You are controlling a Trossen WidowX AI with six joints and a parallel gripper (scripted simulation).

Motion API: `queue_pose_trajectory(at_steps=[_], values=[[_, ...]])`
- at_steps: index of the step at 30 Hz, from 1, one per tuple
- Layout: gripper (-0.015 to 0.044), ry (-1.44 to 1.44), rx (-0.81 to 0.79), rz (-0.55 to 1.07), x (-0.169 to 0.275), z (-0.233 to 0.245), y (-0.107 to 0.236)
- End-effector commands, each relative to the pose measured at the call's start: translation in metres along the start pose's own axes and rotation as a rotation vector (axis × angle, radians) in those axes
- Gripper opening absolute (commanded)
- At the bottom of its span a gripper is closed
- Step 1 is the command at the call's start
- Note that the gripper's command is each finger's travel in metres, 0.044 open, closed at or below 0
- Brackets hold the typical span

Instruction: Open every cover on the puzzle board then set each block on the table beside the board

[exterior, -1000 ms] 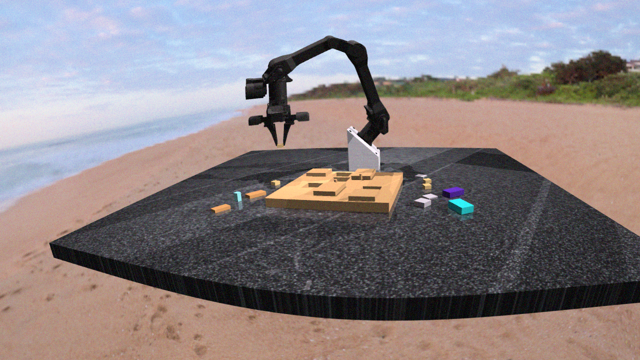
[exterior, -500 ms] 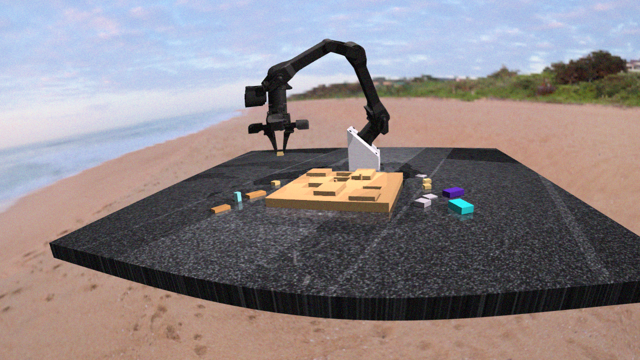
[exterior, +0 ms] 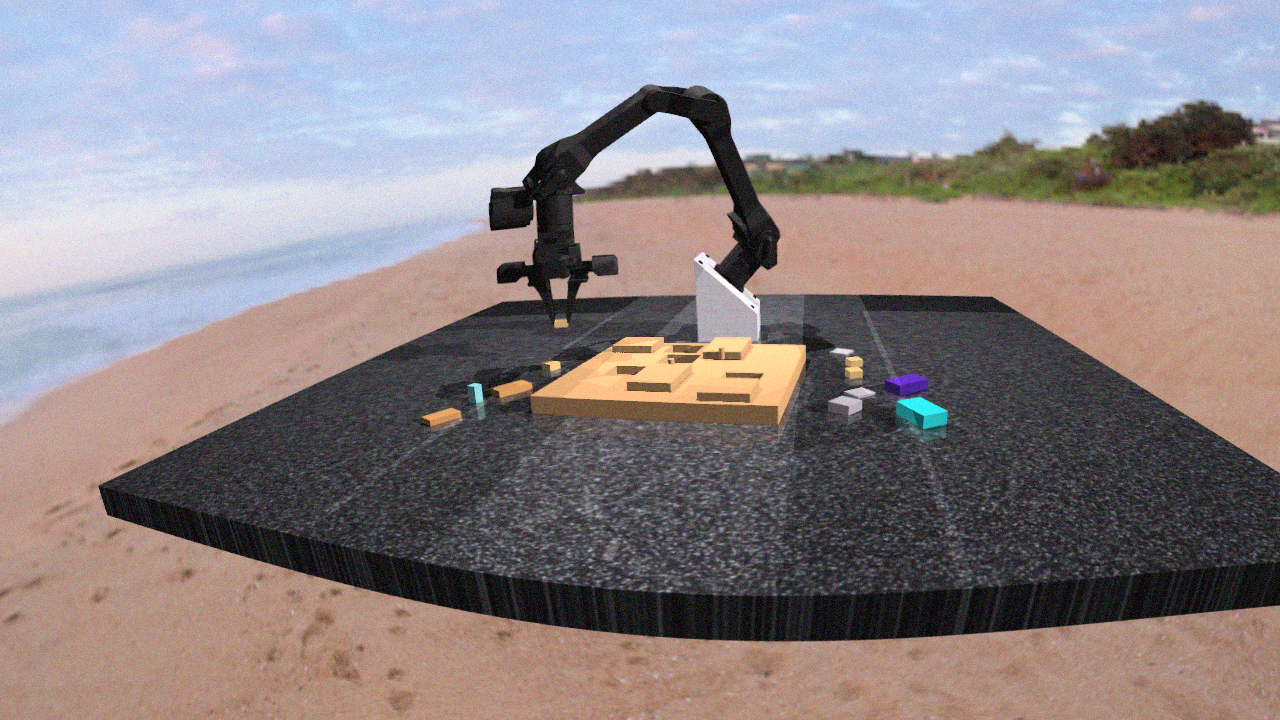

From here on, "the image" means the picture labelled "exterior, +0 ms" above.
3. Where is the purple rectangular block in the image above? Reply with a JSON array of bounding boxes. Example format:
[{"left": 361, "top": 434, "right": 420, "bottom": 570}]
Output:
[{"left": 884, "top": 373, "right": 929, "bottom": 396}]

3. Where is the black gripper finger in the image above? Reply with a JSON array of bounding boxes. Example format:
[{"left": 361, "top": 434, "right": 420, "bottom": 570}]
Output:
[
  {"left": 527, "top": 281, "right": 556, "bottom": 324},
  {"left": 567, "top": 275, "right": 589, "bottom": 323}
]

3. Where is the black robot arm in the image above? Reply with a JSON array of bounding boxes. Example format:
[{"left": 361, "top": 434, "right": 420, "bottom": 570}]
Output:
[{"left": 488, "top": 85, "right": 781, "bottom": 293}]

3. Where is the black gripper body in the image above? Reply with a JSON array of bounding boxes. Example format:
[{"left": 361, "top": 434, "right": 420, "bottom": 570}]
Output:
[{"left": 497, "top": 223, "right": 618, "bottom": 284}]

